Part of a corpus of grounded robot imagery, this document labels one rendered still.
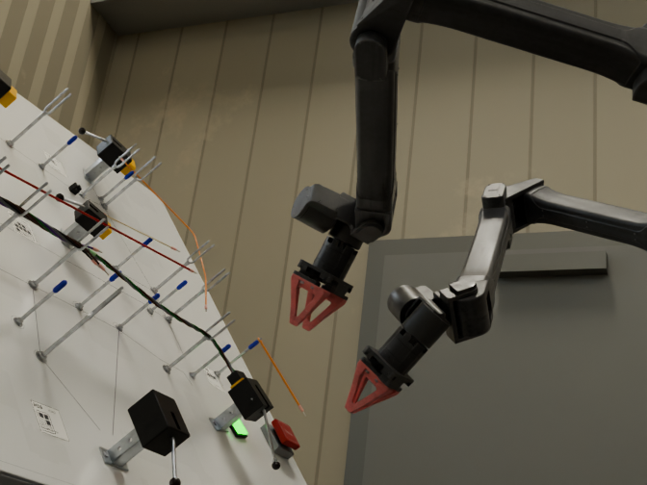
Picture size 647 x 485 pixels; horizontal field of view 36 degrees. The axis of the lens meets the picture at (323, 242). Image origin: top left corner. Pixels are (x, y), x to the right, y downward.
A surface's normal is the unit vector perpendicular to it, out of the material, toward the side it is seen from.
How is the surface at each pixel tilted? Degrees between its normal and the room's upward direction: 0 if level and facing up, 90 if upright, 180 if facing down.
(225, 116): 90
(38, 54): 90
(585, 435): 90
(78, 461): 54
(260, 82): 90
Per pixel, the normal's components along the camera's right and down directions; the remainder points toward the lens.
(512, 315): -0.35, -0.42
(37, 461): 0.77, -0.63
